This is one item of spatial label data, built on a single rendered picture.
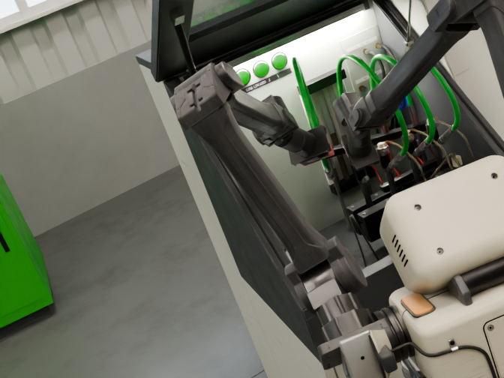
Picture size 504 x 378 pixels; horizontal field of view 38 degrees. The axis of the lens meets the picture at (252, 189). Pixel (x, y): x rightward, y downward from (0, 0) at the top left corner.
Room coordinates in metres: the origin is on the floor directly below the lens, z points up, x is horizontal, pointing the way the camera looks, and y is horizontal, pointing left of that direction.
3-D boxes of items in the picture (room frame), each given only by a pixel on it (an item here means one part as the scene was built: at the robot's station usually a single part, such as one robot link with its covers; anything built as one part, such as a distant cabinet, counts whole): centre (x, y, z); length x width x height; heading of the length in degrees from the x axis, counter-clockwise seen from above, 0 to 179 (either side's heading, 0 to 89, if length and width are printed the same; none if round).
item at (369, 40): (2.12, -0.46, 1.20); 0.13 x 0.03 x 0.31; 104
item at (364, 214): (1.84, -0.40, 0.91); 0.34 x 0.10 x 0.15; 104
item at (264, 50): (2.06, -0.22, 1.43); 0.54 x 0.03 x 0.02; 104
